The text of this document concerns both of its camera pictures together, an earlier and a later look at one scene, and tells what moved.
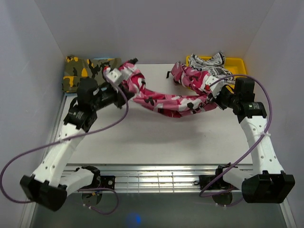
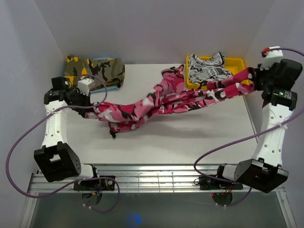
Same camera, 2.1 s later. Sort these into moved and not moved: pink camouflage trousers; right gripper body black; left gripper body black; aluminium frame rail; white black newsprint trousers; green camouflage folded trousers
Moved: right gripper body black; left gripper body black; pink camouflage trousers
Not moved: green camouflage folded trousers; white black newsprint trousers; aluminium frame rail
